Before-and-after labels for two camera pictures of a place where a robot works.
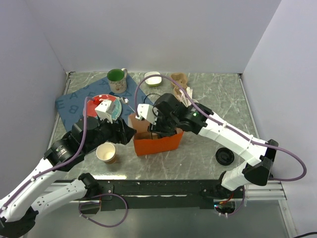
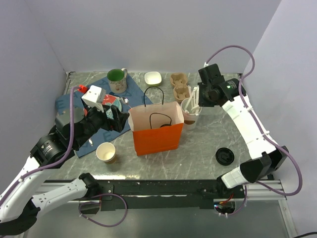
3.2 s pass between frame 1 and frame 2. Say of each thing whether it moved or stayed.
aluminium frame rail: stayed
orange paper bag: stayed
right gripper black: moved
